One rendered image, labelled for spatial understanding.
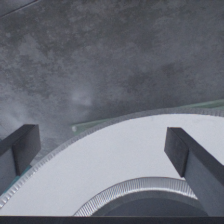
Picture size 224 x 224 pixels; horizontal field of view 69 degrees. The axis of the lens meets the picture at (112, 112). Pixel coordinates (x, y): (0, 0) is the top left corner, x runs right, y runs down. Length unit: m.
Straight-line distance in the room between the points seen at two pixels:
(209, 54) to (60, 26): 0.65
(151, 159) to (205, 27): 0.55
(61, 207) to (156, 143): 0.36
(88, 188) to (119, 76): 0.53
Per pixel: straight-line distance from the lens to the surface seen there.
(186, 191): 0.50
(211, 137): 0.60
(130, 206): 0.60
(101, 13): 0.75
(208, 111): 0.69
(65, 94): 0.97
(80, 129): 1.10
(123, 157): 0.58
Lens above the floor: 0.73
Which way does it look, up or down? 49 degrees down
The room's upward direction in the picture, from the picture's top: 171 degrees counter-clockwise
